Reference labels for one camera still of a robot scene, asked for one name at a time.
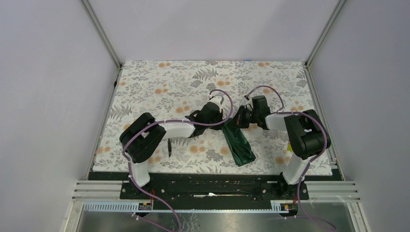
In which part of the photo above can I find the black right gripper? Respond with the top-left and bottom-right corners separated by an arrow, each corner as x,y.
227,105 -> 259,129

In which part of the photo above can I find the dark green cloth napkin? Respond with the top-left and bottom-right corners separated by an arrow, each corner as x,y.
222,118 -> 256,167

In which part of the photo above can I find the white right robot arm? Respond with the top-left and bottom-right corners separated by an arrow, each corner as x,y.
228,95 -> 331,199

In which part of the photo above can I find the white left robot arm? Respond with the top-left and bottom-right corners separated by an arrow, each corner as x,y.
119,100 -> 223,199

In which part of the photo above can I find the floral patterned table mat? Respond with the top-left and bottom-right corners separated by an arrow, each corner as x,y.
92,60 -> 314,174

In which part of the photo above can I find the black table knife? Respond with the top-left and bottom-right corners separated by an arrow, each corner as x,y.
167,138 -> 172,158

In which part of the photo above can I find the colourful toy block stack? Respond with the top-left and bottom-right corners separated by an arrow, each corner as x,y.
287,143 -> 293,152

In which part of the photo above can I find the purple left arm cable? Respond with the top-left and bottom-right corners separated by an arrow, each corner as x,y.
122,89 -> 234,232

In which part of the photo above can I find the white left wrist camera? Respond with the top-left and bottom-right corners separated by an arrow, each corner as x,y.
208,96 -> 224,112

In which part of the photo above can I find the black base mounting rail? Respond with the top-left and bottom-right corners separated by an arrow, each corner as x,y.
88,171 -> 310,212

